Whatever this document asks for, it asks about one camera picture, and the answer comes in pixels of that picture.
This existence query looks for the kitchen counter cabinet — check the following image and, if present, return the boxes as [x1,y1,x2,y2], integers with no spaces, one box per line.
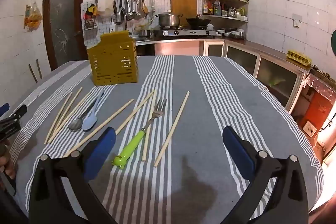
[136,39,311,114]

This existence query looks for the grey striped tablecloth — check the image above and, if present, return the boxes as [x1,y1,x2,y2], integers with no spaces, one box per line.
[9,55,324,224]

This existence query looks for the black wok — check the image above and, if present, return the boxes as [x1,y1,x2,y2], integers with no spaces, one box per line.
[186,17,212,28]

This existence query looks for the yellow plastic utensil holder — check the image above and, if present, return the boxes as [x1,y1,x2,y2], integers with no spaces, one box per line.
[87,31,139,86]

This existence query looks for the dark green round object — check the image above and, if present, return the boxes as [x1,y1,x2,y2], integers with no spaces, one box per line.
[330,30,336,56]

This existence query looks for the light blue plastic spoon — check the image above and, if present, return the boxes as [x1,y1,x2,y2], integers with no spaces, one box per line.
[82,91,104,131]

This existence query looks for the thin leaning stick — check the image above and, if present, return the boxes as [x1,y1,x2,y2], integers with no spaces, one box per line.
[35,59,43,80]
[28,64,38,83]

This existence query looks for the row of hanging kitchen utensils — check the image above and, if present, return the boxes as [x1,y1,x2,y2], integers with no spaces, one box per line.
[113,0,150,25]

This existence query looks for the steel gas stove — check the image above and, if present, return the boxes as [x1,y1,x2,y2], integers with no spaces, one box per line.
[154,26,218,38]

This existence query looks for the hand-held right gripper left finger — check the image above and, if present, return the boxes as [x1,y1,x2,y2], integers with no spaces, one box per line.
[28,126,117,224]

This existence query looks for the steel kitchen sink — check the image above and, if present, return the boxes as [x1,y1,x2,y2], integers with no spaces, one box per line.
[133,35,155,43]

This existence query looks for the group of small bowls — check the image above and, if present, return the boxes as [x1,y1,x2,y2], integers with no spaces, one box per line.
[217,28,245,39]

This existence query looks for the yellow egg carton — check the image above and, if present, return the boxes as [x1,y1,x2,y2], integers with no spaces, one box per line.
[286,49,313,66]

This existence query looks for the wooden cutting board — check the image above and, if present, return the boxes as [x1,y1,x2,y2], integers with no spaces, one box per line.
[170,0,197,20]

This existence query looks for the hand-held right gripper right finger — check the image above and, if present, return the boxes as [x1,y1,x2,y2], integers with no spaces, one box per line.
[222,125,309,224]

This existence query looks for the metal corner shelf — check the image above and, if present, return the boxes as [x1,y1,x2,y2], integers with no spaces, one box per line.
[201,0,249,24]

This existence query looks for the hanging yellow plastic bag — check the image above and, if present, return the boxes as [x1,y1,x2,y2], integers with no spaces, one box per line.
[24,2,43,31]

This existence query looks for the metal spoon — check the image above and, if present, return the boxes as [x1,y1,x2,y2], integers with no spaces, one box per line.
[68,94,105,131]

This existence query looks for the clear plastic table cover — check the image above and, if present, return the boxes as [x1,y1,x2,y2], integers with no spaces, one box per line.
[302,65,336,104]

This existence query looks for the white wire grid panel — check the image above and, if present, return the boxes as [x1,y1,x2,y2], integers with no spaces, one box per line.
[80,2,99,46]

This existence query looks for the dark wooden glass door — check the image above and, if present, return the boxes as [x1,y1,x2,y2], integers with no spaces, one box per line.
[42,0,88,71]

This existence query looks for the metal sink faucet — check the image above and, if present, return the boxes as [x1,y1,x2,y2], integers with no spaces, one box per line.
[117,7,129,33]

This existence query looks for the green handled metal fork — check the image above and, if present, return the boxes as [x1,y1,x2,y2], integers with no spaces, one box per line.
[113,98,167,169]

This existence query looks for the person's left hand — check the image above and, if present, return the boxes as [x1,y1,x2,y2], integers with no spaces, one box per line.
[0,140,16,180]

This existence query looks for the red metal box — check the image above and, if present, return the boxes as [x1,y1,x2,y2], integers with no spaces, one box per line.
[299,90,334,138]

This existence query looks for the steel cooking pot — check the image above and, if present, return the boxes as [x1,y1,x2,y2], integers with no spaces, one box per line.
[155,12,184,28]

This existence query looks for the row of condiment bottles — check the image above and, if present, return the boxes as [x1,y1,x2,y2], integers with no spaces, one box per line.
[202,0,248,17]

